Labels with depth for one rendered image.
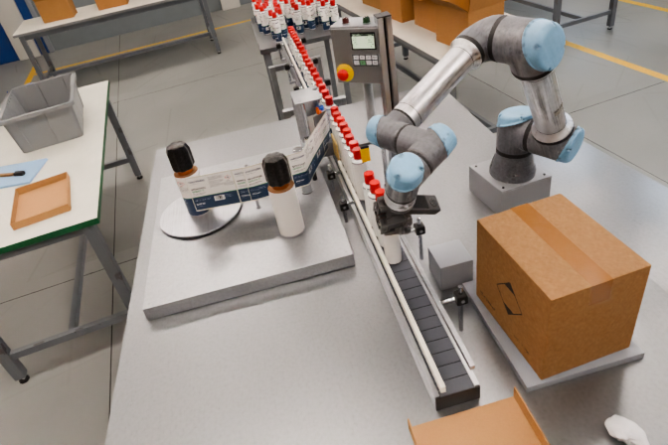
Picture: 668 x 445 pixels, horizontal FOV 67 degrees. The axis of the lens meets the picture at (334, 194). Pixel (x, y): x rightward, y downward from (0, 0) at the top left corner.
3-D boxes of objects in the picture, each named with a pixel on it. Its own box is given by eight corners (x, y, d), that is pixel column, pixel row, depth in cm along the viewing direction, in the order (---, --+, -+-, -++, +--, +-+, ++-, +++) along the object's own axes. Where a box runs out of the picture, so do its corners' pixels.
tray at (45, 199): (18, 194, 244) (15, 189, 242) (70, 177, 251) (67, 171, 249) (13, 230, 218) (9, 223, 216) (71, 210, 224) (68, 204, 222)
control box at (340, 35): (348, 72, 177) (340, 17, 166) (394, 72, 170) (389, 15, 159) (337, 83, 170) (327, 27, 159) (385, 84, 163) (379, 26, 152)
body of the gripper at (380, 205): (372, 210, 131) (374, 189, 120) (404, 203, 132) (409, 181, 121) (381, 236, 128) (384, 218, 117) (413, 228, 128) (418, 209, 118)
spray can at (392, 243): (383, 256, 156) (376, 203, 145) (399, 251, 157) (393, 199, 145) (388, 267, 152) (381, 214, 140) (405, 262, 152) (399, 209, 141)
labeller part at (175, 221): (163, 201, 203) (162, 198, 203) (239, 182, 206) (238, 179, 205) (157, 247, 178) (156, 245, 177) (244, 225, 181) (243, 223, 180)
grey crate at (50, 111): (26, 120, 326) (8, 88, 314) (89, 102, 336) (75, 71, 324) (16, 159, 279) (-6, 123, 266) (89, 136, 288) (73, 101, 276)
